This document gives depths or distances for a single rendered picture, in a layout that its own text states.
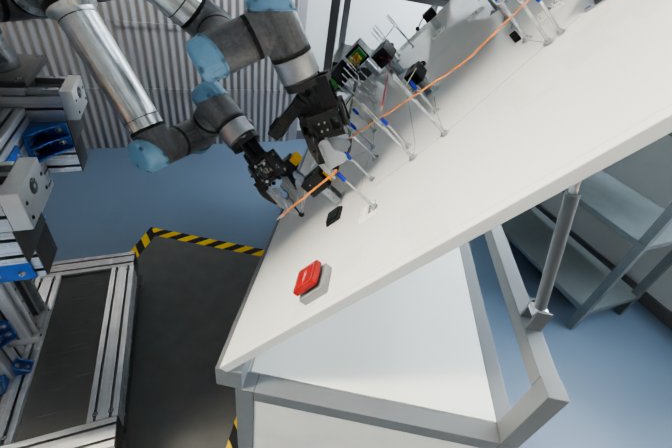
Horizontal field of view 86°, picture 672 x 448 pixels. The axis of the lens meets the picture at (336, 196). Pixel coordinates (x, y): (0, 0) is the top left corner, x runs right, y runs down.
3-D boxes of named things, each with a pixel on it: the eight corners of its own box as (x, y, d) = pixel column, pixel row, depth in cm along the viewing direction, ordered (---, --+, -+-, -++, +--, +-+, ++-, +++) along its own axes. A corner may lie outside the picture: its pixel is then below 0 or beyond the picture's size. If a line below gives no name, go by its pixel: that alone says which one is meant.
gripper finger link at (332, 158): (352, 179, 73) (337, 137, 69) (326, 185, 75) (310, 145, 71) (355, 173, 76) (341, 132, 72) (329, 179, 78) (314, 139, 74)
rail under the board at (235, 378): (216, 384, 76) (214, 368, 72) (315, 136, 171) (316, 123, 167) (241, 389, 75) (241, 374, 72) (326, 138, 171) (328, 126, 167)
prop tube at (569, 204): (531, 321, 73) (564, 198, 56) (527, 310, 76) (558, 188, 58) (548, 322, 73) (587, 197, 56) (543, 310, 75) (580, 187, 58)
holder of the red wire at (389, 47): (412, 55, 120) (390, 30, 117) (406, 73, 111) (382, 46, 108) (400, 65, 124) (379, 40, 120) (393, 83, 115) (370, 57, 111)
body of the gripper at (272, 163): (262, 188, 79) (228, 144, 78) (262, 193, 87) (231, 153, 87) (290, 168, 81) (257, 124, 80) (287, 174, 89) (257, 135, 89)
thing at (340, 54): (327, 75, 164) (329, 60, 160) (337, 55, 193) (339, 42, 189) (399, 89, 163) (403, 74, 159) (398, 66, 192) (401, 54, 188)
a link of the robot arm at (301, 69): (267, 69, 63) (280, 55, 69) (278, 93, 65) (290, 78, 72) (305, 55, 60) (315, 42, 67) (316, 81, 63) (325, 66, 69)
